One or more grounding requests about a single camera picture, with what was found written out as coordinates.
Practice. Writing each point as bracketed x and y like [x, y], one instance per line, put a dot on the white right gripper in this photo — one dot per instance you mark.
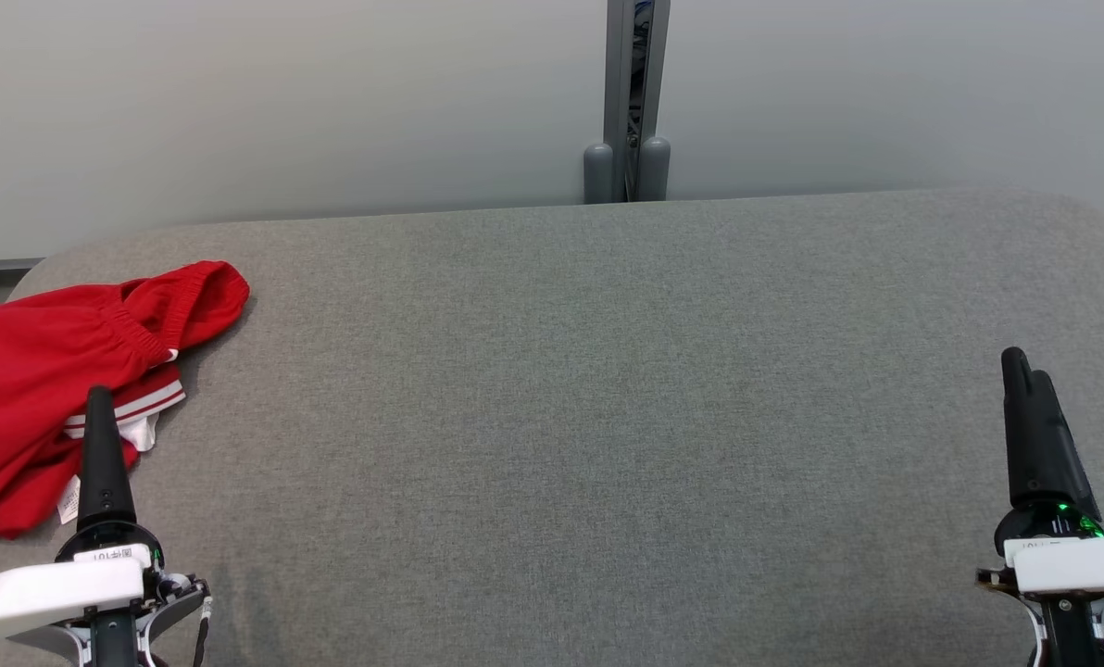
[1080, 560]

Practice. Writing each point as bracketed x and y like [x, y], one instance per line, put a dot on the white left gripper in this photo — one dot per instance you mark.
[43, 593]

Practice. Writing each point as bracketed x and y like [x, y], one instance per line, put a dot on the red basketball jersey white sleeves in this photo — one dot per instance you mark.
[143, 428]

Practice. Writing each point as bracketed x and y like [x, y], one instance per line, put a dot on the red shorts white striped trim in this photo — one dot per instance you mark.
[191, 296]

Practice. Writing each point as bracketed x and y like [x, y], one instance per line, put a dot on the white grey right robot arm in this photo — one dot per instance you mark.
[1066, 630]

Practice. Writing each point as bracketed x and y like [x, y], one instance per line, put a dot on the grey partition base rail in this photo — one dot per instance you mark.
[6, 266]

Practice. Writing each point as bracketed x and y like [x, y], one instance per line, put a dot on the grey metal partition post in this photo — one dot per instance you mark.
[619, 93]

